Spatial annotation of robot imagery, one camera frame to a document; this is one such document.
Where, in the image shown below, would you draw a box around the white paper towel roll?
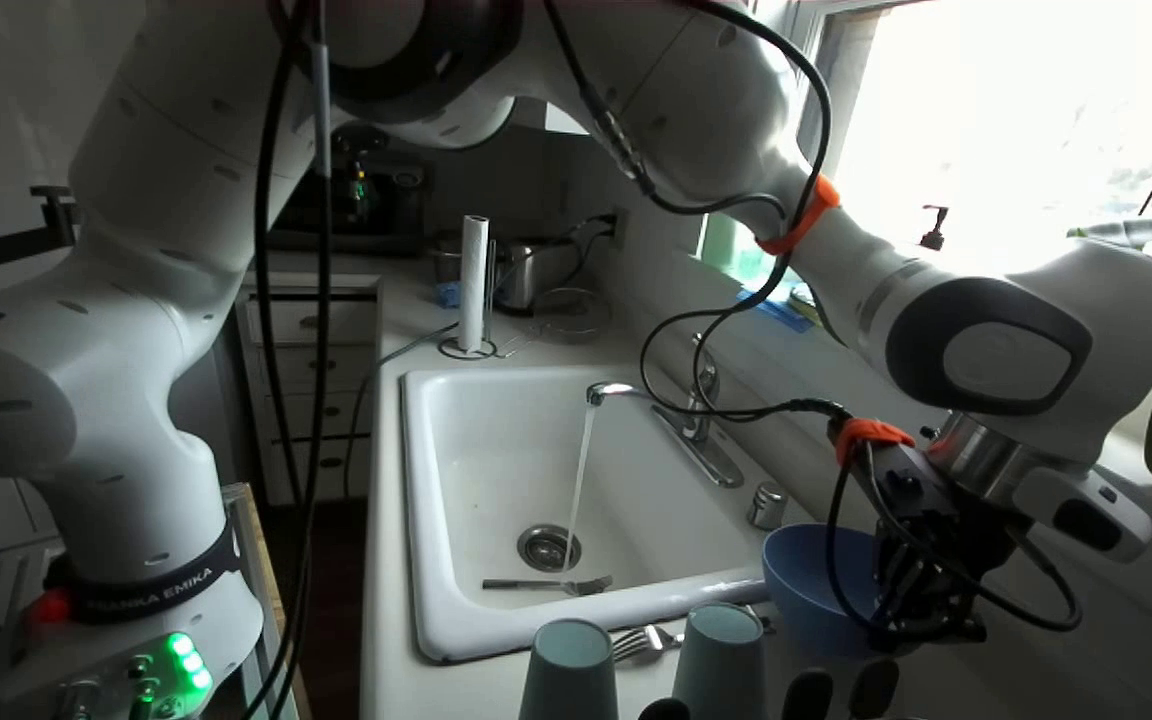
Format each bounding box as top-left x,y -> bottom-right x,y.
437,214 -> 499,361

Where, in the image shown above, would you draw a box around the black toaster oven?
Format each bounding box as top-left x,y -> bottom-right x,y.
272,125 -> 437,260

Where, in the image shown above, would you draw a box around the blue sponge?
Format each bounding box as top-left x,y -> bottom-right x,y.
747,293 -> 812,337

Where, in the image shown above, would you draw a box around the green glass bottle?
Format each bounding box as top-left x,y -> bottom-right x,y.
340,153 -> 384,230

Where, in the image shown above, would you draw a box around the green dish soap bottle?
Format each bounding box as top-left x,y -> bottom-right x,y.
696,214 -> 774,295

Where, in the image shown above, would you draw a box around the green lit control box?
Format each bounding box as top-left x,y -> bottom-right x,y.
129,628 -> 221,720

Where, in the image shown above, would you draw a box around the chrome sink cap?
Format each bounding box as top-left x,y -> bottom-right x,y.
747,482 -> 792,535

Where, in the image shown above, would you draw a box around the teal cup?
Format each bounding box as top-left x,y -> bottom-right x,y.
674,602 -> 778,720
518,618 -> 624,720

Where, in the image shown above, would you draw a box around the chrome faucet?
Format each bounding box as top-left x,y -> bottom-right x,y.
583,323 -> 753,491

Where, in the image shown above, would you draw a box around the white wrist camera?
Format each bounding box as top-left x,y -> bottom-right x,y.
1008,466 -> 1152,564

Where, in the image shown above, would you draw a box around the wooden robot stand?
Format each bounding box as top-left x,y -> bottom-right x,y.
227,482 -> 315,720

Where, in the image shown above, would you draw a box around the white ceramic sink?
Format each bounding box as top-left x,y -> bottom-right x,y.
396,355 -> 807,669

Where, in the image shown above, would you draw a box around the white drawer cabinet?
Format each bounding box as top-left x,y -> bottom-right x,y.
231,274 -> 390,511

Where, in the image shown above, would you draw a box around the metal pot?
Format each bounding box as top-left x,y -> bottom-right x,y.
492,233 -> 591,320

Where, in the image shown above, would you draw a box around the blue bowl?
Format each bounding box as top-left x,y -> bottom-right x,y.
762,520 -> 893,661

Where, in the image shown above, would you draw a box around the red emergency button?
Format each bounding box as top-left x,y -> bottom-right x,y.
25,588 -> 78,634

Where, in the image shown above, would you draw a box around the silver fork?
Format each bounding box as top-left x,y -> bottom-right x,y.
476,573 -> 617,602
607,603 -> 784,669

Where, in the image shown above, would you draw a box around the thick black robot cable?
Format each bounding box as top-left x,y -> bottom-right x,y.
235,0 -> 344,720

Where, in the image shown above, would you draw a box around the metal sink drain strainer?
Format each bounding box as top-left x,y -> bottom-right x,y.
514,520 -> 583,576

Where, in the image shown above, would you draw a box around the running water stream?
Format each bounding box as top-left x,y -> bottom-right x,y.
561,397 -> 605,535

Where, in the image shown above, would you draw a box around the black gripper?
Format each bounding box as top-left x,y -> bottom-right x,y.
863,442 -> 1028,656

